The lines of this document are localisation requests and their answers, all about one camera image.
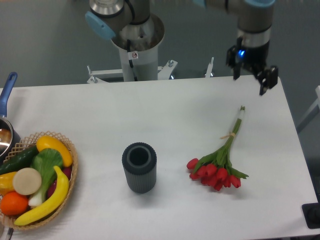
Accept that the orange fruit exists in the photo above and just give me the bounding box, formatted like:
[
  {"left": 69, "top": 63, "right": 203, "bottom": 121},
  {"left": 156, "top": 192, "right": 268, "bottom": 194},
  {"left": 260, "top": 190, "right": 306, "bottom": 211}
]
[{"left": 0, "top": 191, "right": 29, "bottom": 216}]

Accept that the beige round disc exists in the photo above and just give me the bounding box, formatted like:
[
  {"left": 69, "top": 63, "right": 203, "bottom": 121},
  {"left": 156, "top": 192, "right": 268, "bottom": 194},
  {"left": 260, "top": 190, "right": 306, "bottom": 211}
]
[{"left": 12, "top": 167, "right": 42, "bottom": 196}]

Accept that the dark grey ribbed vase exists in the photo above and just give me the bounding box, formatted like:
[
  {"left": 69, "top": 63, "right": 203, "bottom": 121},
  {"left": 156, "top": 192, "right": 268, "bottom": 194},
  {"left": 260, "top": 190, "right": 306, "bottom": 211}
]
[{"left": 121, "top": 142, "right": 157, "bottom": 194}]

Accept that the yellow banana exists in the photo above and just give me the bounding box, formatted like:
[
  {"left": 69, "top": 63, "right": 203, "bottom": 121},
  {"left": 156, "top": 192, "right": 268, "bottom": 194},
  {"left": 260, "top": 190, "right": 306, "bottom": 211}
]
[{"left": 14, "top": 166, "right": 69, "bottom": 226}]

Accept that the white furniture frame right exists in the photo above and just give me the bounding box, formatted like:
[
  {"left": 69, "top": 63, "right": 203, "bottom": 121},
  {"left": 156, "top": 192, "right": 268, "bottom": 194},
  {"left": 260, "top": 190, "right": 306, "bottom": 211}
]
[{"left": 296, "top": 85, "right": 320, "bottom": 134}]

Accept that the woven wicker basket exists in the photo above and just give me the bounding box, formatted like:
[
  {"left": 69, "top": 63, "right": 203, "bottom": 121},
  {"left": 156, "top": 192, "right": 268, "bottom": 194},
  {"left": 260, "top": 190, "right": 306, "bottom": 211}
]
[{"left": 0, "top": 131, "right": 78, "bottom": 231}]

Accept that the green bok choy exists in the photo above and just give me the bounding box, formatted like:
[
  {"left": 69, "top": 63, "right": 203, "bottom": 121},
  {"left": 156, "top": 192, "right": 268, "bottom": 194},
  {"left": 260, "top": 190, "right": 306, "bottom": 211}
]
[{"left": 28, "top": 148, "right": 63, "bottom": 208}]

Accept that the white metal base frame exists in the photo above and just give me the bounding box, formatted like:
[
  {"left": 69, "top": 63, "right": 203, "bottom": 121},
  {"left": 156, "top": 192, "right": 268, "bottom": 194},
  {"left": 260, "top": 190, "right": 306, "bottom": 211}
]
[{"left": 86, "top": 57, "right": 215, "bottom": 84}]

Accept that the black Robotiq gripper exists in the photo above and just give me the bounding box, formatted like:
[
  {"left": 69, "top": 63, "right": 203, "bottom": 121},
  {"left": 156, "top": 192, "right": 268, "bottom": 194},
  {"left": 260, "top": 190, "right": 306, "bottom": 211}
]
[{"left": 225, "top": 41, "right": 279, "bottom": 96}]

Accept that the yellow bell pepper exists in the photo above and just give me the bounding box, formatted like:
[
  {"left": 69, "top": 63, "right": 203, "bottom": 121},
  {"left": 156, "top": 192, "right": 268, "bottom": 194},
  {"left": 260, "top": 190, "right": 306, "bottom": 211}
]
[{"left": 0, "top": 171, "right": 17, "bottom": 196}]

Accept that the blue handled saucepan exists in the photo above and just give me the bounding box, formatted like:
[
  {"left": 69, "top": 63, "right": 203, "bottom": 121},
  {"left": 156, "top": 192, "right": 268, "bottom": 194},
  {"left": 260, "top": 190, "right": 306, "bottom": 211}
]
[{"left": 0, "top": 72, "right": 21, "bottom": 164}]

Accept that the black device at table edge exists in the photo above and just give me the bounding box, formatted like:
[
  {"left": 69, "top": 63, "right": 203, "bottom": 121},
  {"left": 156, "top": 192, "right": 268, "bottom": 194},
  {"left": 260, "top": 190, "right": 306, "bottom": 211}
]
[{"left": 301, "top": 202, "right": 320, "bottom": 229}]

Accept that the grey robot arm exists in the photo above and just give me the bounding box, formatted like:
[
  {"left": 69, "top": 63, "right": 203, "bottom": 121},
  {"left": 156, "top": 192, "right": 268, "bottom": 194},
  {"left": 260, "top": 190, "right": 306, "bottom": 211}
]
[{"left": 85, "top": 0, "right": 279, "bottom": 95}]

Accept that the red tulip bouquet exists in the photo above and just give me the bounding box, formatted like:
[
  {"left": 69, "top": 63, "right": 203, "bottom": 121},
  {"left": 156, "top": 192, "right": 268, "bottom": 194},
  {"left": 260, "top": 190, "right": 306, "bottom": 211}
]
[{"left": 186, "top": 105, "right": 249, "bottom": 191}]

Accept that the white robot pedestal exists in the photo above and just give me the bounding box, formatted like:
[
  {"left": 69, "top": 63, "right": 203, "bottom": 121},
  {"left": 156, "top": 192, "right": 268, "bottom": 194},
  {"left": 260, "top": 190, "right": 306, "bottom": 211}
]
[{"left": 112, "top": 13, "right": 165, "bottom": 82}]

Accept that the green cucumber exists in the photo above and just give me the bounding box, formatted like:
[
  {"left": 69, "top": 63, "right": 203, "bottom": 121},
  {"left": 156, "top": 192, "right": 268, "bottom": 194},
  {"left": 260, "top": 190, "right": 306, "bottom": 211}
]
[{"left": 0, "top": 145, "right": 39, "bottom": 175}]

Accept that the purple red vegetable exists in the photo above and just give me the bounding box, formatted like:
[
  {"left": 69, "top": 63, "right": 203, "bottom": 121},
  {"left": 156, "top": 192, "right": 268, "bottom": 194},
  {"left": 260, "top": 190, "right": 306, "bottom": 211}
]
[{"left": 46, "top": 166, "right": 72, "bottom": 199}]

